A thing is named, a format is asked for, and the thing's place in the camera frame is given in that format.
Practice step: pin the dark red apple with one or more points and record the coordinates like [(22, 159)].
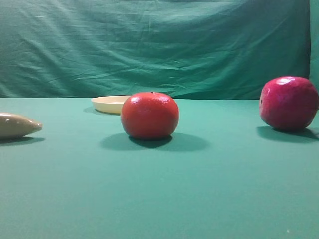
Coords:
[(288, 103)]

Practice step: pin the green cloth backdrop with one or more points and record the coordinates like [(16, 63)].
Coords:
[(189, 49)]

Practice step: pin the beige banana-shaped object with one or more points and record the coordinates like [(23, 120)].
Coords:
[(16, 126)]

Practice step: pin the pale yellow plate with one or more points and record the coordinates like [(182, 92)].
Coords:
[(109, 104)]

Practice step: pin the orange-red tangerine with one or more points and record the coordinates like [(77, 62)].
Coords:
[(149, 115)]

